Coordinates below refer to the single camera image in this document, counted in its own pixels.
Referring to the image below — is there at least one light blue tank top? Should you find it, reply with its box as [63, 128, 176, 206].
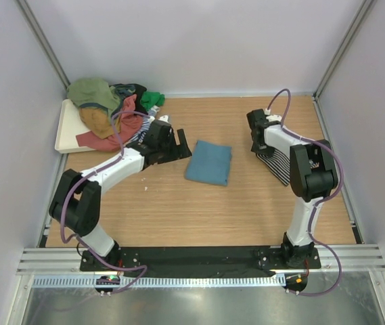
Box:
[185, 140, 232, 186]

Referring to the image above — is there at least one black white striped tank top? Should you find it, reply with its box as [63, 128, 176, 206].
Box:
[256, 150, 290, 186]

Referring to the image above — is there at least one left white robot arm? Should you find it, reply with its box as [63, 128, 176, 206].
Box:
[49, 120, 191, 271]

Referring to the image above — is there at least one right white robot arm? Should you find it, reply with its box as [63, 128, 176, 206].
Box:
[246, 109, 339, 268]

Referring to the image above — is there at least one blue white striped tank top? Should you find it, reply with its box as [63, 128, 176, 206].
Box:
[129, 106, 160, 142]

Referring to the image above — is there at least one salmon pink tank top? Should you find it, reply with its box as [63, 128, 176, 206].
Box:
[76, 95, 143, 152]

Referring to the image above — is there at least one bright green tank top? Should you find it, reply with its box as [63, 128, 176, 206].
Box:
[140, 91, 165, 111]

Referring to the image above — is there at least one mustard yellow tank top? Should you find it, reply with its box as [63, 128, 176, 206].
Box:
[78, 107, 114, 139]

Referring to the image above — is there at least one olive green tank top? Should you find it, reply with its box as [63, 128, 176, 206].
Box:
[66, 78, 122, 117]

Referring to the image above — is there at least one white tray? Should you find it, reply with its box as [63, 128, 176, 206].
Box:
[54, 99, 93, 154]

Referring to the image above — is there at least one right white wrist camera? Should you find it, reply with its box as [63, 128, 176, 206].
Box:
[264, 108, 282, 128]

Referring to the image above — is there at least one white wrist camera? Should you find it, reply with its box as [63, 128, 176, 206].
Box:
[158, 115, 171, 124]
[264, 108, 282, 128]

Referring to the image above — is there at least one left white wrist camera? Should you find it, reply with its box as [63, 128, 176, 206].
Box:
[158, 115, 171, 124]

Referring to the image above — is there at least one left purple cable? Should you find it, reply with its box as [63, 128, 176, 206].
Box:
[59, 110, 156, 294]

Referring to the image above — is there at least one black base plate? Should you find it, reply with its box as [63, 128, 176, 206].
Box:
[78, 244, 321, 276]

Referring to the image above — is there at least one slotted cable duct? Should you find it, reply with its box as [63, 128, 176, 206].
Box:
[32, 274, 286, 289]

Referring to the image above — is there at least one aluminium frame rail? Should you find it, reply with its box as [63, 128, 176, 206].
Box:
[17, 244, 385, 278]

